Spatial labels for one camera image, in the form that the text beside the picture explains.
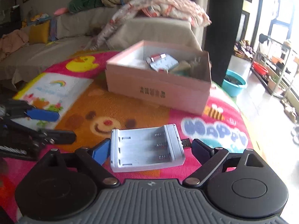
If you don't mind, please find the blue cushion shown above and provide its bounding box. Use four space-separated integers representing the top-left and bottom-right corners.
48 19 58 41

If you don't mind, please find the red plastic basin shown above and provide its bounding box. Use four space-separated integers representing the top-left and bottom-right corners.
252 62 269 74

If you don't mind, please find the pink plush toy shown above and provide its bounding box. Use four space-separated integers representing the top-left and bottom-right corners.
54 7 70 16

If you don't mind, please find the beige covered sofa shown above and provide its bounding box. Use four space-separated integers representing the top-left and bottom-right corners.
0 0 204 91

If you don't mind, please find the pink cardboard box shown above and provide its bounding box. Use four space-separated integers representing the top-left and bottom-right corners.
105 40 212 116

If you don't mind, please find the pile of shoes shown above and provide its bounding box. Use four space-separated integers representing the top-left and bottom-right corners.
235 40 254 60

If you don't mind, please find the metal shelf rack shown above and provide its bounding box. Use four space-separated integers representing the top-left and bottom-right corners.
251 34 299 98

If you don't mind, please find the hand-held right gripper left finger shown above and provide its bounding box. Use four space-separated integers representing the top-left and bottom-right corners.
47 138 111 189

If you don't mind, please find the pink printed blanket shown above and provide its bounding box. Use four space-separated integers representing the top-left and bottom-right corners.
84 0 212 50

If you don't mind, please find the colourful cartoon play mat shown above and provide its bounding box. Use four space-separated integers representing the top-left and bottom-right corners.
0 50 254 224

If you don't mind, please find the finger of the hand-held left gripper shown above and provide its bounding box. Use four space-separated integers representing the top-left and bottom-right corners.
5 100 60 122
2 119 77 145

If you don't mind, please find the teal plastic basin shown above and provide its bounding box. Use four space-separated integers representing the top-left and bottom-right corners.
221 69 247 97

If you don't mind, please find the silver red metal tool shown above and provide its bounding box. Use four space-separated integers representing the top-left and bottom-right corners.
146 54 167 63

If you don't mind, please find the white battery charger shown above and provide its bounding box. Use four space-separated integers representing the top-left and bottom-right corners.
110 124 191 173

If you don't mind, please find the green plush toy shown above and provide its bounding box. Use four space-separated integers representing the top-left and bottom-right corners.
68 0 104 14

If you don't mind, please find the peach cloth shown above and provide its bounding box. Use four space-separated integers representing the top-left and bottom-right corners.
0 30 29 59

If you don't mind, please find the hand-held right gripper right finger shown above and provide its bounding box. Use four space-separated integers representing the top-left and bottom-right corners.
183 139 265 187

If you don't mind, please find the yellow cushion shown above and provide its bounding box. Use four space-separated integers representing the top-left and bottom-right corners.
28 21 50 44

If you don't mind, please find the white carton box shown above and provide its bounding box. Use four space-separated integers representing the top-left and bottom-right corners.
149 57 179 71

